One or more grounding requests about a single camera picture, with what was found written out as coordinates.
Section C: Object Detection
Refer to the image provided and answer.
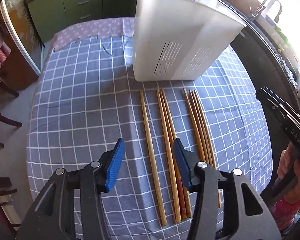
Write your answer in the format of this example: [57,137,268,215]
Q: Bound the wooden chopstick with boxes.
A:
[183,88,206,161]
[140,90,167,227]
[157,88,181,223]
[189,90,209,164]
[160,89,192,220]
[192,89,222,209]

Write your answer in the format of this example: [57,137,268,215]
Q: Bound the pink patterned sleeve forearm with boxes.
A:
[271,197,300,231]

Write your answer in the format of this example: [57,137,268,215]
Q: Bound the green kitchen cabinets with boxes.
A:
[26,0,136,43]

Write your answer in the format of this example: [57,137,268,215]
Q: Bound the right hand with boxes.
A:
[277,142,300,204]

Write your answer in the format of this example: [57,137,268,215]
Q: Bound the chrome sink faucet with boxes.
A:
[249,0,282,23]

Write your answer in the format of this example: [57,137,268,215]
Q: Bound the blue checkered tablecloth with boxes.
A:
[27,18,273,239]

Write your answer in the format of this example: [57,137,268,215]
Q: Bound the white plastic utensil holder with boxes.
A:
[133,0,246,82]

